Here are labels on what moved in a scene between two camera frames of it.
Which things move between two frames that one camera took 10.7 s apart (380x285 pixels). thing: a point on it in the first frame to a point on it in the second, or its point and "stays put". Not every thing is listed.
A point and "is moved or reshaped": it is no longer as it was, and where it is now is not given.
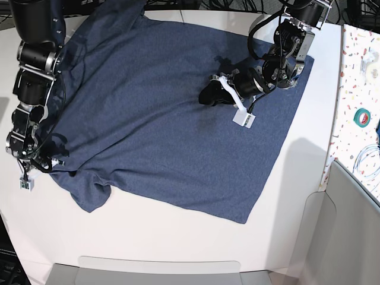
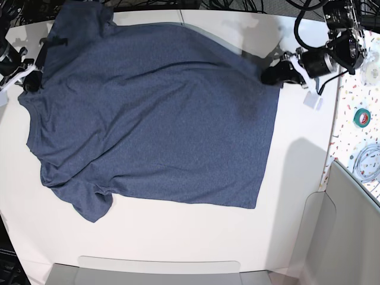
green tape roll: (362, 117) stays put
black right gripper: (250, 81) to (314, 61)
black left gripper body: (41, 158) to (12, 60)
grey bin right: (338, 240) stays put
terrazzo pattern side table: (355, 138) stays put
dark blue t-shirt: (132, 122) is moved or reshaped
